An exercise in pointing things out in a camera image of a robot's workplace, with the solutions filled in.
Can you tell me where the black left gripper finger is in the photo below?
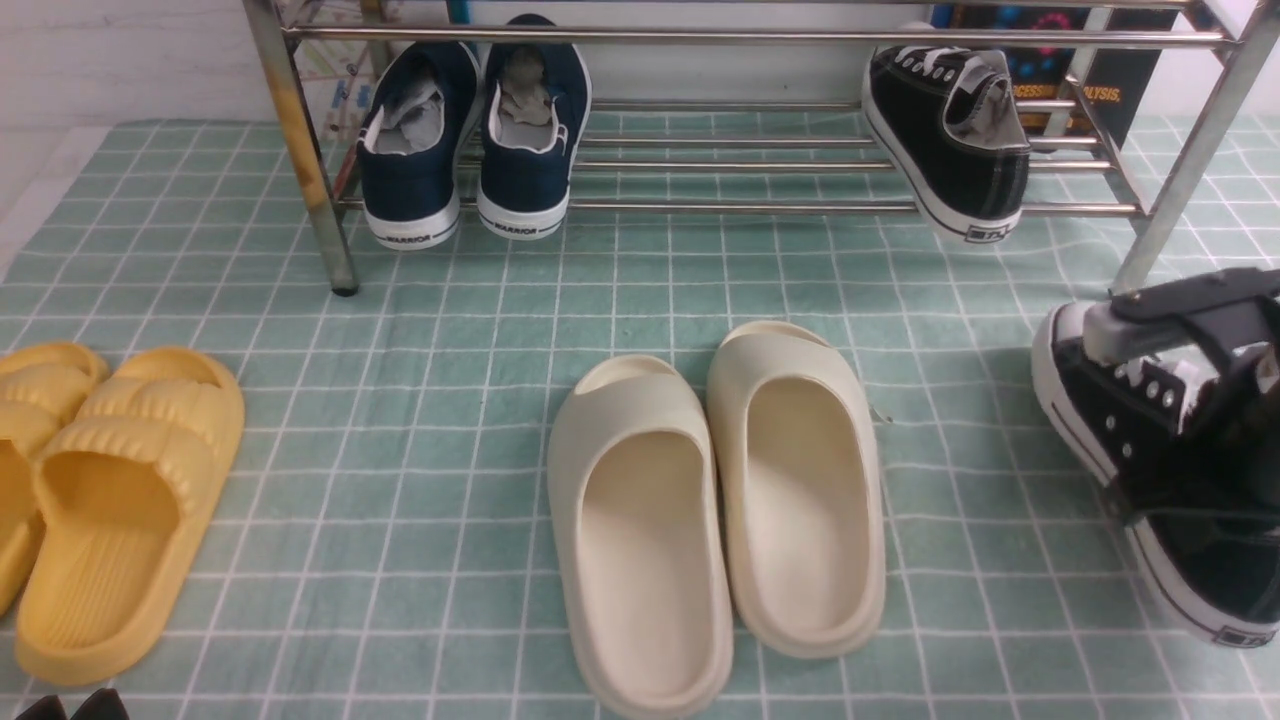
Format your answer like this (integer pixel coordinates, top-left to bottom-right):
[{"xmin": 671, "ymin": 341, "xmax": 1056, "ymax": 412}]
[
  {"xmin": 15, "ymin": 697, "xmax": 68, "ymax": 720},
  {"xmin": 72, "ymin": 688, "xmax": 131, "ymax": 720}
]

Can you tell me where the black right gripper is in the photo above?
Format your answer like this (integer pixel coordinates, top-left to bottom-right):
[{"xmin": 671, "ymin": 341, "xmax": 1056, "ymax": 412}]
[{"xmin": 1083, "ymin": 266, "xmax": 1277, "ymax": 521}]

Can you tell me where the black canvas sneaker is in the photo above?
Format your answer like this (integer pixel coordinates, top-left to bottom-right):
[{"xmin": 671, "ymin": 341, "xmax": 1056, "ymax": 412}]
[
  {"xmin": 1030, "ymin": 302, "xmax": 1277, "ymax": 650},
  {"xmin": 861, "ymin": 45, "xmax": 1032, "ymax": 245}
]

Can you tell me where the black book behind rack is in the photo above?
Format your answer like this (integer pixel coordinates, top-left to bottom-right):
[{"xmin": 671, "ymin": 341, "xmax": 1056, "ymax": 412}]
[{"xmin": 931, "ymin": 4, "xmax": 1178, "ymax": 145}]

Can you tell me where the metal shoe rack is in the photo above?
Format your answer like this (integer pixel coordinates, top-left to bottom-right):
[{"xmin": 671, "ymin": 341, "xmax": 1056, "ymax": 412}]
[{"xmin": 242, "ymin": 0, "xmax": 1280, "ymax": 299}]

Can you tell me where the right yellow foam slipper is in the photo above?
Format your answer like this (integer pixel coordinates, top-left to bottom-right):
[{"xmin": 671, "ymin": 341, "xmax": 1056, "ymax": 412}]
[{"xmin": 15, "ymin": 347, "xmax": 246, "ymax": 685}]

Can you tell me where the yellow foam slipper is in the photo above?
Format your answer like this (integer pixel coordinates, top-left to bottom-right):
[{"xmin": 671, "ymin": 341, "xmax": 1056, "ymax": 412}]
[
  {"xmin": 1, "ymin": 342, "xmax": 109, "ymax": 612},
  {"xmin": 15, "ymin": 347, "xmax": 246, "ymax": 685}
]

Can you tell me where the green checked floor cloth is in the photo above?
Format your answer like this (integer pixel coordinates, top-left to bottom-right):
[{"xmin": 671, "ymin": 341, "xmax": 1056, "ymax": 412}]
[{"xmin": 3, "ymin": 120, "xmax": 1277, "ymax": 719}]

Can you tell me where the left yellow foam slipper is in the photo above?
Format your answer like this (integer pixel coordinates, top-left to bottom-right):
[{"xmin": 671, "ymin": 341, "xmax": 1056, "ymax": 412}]
[{"xmin": 1, "ymin": 342, "xmax": 109, "ymax": 612}]

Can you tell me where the right cream foam slipper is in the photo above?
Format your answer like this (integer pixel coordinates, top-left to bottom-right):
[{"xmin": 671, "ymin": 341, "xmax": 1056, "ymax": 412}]
[{"xmin": 707, "ymin": 320, "xmax": 887, "ymax": 659}]

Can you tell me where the cream foam slipper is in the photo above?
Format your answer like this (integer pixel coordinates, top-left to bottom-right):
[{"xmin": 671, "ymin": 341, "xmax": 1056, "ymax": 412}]
[
  {"xmin": 547, "ymin": 354, "xmax": 733, "ymax": 719},
  {"xmin": 707, "ymin": 320, "xmax": 887, "ymax": 659}
]

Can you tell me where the left cream foam slipper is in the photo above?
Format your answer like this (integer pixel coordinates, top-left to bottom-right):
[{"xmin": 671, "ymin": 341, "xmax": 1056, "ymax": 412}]
[{"xmin": 547, "ymin": 354, "xmax": 733, "ymax": 719}]

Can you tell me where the left navy canvas sneaker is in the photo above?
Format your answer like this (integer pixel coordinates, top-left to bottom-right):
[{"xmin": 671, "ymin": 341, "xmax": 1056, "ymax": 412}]
[{"xmin": 356, "ymin": 41, "xmax": 483, "ymax": 252}]

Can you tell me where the navy canvas sneaker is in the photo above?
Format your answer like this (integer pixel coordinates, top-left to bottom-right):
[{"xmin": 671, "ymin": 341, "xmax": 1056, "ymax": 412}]
[
  {"xmin": 477, "ymin": 40, "xmax": 593, "ymax": 241},
  {"xmin": 356, "ymin": 41, "xmax": 483, "ymax": 252}
]

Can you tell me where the colourful map poster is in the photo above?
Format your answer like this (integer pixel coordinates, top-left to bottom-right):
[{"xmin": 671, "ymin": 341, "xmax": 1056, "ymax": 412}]
[{"xmin": 278, "ymin": 1, "xmax": 378, "ymax": 142}]

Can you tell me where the right navy canvas sneaker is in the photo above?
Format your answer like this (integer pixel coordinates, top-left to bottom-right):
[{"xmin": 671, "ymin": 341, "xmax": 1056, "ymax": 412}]
[{"xmin": 477, "ymin": 40, "xmax": 593, "ymax": 241}]

